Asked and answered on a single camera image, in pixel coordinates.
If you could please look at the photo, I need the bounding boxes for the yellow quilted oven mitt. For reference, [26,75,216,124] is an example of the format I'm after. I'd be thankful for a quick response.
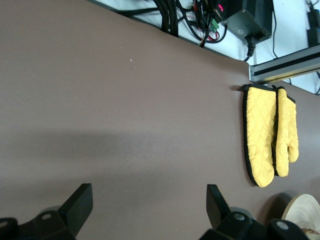
[271,85,300,178]
[241,84,278,188]

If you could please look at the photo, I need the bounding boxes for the red and black wires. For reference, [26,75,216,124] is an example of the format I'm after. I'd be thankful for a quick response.
[179,0,228,48]

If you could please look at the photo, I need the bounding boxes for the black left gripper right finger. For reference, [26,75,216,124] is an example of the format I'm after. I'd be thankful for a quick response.
[199,184,268,240]

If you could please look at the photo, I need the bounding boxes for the black power adapter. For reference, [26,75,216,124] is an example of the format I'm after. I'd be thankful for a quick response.
[306,2,320,48]

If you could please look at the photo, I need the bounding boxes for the black power plug cable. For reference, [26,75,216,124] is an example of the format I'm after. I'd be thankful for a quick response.
[242,34,256,63]

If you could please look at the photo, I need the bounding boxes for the brown bread slice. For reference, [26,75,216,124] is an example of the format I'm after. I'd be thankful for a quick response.
[301,226,320,240]

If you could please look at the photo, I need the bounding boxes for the round light wooden plate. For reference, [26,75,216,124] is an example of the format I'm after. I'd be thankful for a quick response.
[281,193,320,233]

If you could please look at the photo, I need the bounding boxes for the dark grey electronics box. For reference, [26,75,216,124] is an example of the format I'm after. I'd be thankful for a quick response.
[226,9,273,46]

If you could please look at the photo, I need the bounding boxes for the aluminium profile camera post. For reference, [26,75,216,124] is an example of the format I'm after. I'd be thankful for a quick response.
[248,44,320,85]

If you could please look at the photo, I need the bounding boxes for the black electronics box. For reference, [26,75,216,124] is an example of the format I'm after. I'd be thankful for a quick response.
[223,0,273,20]

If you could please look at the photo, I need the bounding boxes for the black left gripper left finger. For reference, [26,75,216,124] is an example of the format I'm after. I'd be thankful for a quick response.
[18,183,93,240]

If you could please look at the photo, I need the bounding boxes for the green terminal connector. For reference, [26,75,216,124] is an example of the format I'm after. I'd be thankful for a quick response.
[209,18,221,34]

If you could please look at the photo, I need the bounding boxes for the black cable bundle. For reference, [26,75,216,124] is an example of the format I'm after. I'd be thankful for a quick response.
[117,0,181,36]

